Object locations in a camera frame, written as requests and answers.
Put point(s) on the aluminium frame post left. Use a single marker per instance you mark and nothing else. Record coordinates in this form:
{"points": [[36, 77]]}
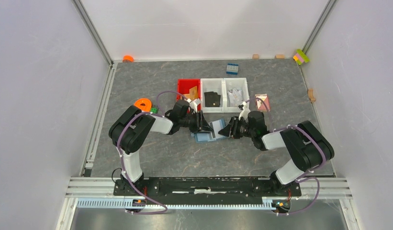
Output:
{"points": [[93, 31]]}

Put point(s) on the white plastic bin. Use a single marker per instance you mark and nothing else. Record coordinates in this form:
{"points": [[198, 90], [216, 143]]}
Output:
{"points": [[239, 83], [212, 85]]}

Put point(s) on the white right plastic bin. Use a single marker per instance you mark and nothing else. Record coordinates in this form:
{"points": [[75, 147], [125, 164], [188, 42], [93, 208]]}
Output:
{"points": [[239, 83]]}

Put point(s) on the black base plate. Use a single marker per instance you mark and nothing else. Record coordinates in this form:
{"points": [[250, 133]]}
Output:
{"points": [[203, 190]]}

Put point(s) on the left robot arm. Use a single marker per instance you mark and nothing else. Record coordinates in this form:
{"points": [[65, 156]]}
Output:
{"points": [[131, 129]]}

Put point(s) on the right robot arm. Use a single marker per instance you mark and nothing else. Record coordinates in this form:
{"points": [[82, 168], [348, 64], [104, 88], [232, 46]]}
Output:
{"points": [[307, 147]]}

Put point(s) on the orange tape roll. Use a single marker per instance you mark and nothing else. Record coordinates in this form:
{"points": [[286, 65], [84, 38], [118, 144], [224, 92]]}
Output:
{"points": [[127, 58]]}

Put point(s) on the blue card holder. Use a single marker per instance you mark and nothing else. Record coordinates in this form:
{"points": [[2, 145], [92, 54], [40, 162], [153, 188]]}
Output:
{"points": [[201, 137]]}

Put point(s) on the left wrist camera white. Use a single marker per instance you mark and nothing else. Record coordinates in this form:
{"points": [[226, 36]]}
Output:
{"points": [[194, 104]]}

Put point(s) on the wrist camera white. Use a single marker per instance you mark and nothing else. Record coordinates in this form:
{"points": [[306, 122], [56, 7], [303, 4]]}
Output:
{"points": [[194, 104], [244, 108]]}

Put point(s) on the blue and grey brick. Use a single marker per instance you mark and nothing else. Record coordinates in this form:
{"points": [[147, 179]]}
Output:
{"points": [[232, 69]]}

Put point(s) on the blue toothed rail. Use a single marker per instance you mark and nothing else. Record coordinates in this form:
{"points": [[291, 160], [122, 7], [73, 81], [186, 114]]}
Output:
{"points": [[128, 203]]}

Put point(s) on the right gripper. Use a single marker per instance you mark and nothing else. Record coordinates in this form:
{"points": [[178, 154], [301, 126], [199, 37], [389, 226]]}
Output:
{"points": [[234, 122]]}

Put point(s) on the aluminium frame post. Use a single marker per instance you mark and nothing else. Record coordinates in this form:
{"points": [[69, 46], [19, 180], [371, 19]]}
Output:
{"points": [[93, 31], [319, 25]]}

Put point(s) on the white middle plastic bin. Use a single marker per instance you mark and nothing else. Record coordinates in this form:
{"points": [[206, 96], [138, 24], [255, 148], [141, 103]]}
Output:
{"points": [[212, 85]]}

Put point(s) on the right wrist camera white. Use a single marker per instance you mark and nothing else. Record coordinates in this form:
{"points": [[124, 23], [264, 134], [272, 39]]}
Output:
{"points": [[244, 108]]}

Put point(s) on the aluminium frame post right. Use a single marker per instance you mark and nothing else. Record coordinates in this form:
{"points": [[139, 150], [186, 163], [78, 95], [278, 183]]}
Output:
{"points": [[319, 25]]}

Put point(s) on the silver credit card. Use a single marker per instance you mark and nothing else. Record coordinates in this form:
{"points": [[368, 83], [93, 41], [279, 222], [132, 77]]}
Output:
{"points": [[217, 125]]}

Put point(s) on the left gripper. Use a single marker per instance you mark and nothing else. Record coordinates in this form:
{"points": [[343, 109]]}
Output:
{"points": [[201, 125]]}

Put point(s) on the black card in bin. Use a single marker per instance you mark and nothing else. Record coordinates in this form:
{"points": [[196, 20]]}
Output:
{"points": [[212, 99]]}

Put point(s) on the red plastic bin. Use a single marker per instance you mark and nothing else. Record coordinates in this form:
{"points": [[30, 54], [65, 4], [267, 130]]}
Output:
{"points": [[183, 85]]}

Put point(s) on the gold cards in red bin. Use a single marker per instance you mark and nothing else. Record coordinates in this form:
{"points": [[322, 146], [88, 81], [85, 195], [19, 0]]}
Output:
{"points": [[193, 93]]}

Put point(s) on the green toy brick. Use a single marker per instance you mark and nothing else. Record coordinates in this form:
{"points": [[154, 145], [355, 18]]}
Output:
{"points": [[154, 110]]}

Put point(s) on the playing card box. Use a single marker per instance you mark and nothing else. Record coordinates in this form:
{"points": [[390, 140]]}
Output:
{"points": [[262, 102]]}

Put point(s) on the orange plastic loop toy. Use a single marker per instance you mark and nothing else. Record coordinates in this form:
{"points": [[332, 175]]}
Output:
{"points": [[144, 104]]}

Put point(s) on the silver VIP cards in bin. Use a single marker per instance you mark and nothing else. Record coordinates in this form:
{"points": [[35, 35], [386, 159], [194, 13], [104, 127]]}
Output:
{"points": [[235, 97]]}

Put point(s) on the wooden arch block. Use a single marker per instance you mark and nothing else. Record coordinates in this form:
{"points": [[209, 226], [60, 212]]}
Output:
{"points": [[311, 96]]}

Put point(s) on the colourful brick stack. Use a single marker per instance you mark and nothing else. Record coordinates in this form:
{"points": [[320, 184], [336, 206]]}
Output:
{"points": [[300, 57]]}

